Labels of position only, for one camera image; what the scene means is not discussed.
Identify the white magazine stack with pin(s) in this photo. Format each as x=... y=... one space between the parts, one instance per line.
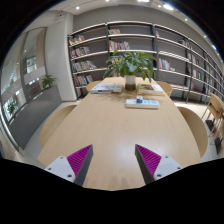
x=106 y=88

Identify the grey shelf unit with books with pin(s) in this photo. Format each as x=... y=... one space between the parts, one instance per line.
x=133 y=30

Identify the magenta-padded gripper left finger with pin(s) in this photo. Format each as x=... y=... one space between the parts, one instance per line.
x=56 y=166

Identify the green plant in white pot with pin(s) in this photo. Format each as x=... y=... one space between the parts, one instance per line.
x=130 y=66

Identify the white photo-cover book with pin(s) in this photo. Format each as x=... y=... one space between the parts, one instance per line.
x=150 y=88

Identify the slatted wooden chair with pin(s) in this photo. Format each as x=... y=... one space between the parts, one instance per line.
x=213 y=106
x=220 y=130

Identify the small green potted plant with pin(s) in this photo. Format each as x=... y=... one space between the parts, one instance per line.
x=48 y=81
x=11 y=108

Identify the white power strip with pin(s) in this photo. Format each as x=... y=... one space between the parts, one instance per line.
x=146 y=104

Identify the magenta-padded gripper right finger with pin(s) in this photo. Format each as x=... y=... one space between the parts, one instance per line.
x=168 y=165

